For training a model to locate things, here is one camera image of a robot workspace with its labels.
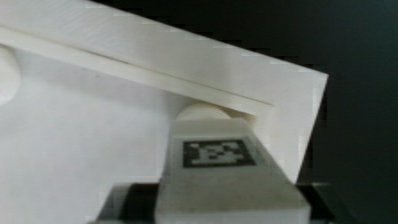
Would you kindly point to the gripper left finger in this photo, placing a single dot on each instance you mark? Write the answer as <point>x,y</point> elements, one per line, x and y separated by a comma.
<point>128,206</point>

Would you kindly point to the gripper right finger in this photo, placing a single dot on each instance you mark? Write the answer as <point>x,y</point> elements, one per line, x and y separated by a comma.
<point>313,193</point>

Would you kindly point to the white square tabletop tray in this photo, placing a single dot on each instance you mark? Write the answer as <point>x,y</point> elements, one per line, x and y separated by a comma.
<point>102,74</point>

